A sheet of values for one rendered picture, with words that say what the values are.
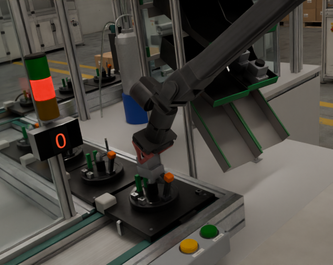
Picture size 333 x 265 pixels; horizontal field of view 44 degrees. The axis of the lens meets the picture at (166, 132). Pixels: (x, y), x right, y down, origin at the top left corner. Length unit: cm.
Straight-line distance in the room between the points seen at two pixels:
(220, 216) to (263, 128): 41
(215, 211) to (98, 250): 32
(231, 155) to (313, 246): 34
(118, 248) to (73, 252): 12
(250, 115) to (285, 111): 117
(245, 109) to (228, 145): 18
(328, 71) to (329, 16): 66
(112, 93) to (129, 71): 48
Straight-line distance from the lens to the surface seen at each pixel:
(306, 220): 124
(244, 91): 120
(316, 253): 113
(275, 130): 140
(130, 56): 196
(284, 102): 252
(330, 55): 538
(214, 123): 128
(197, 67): 89
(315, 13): 951
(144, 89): 98
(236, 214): 115
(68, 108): 229
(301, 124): 275
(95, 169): 135
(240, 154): 126
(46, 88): 100
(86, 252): 111
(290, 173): 147
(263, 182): 141
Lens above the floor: 156
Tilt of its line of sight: 22 degrees down
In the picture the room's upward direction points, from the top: 8 degrees counter-clockwise
